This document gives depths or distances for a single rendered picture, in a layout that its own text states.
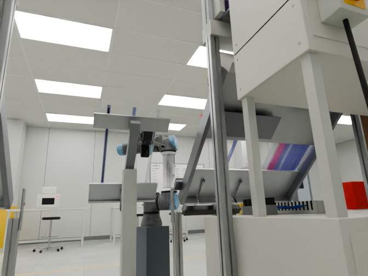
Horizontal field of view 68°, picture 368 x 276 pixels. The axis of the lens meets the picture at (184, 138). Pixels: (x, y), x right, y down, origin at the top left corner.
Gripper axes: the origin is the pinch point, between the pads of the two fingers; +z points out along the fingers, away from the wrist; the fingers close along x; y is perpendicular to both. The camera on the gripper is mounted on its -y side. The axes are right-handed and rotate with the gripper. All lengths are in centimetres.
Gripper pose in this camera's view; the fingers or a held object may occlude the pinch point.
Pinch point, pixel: (150, 147)
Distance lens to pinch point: 137.2
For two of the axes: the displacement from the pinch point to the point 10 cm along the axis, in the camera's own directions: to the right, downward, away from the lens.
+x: 9.4, 0.6, 3.3
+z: 3.1, 2.2, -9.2
